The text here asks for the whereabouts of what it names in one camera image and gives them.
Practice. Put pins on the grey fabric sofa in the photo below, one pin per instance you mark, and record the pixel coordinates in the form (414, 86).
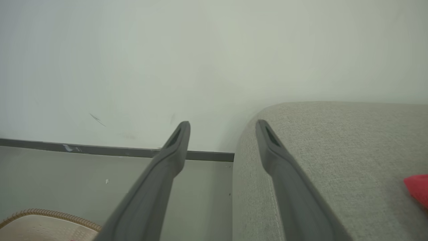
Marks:
(351, 150)

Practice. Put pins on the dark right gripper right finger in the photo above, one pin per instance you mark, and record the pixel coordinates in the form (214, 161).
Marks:
(294, 187)

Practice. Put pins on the red and white garment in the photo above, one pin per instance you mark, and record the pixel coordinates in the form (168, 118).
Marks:
(419, 187)

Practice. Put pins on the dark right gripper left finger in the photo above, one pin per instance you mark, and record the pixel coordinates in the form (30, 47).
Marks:
(153, 187)

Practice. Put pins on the black baseboard strip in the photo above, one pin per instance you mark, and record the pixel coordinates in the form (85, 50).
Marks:
(100, 150)

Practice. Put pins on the cream perforated laundry basket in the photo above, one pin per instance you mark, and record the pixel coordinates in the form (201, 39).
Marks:
(36, 226)

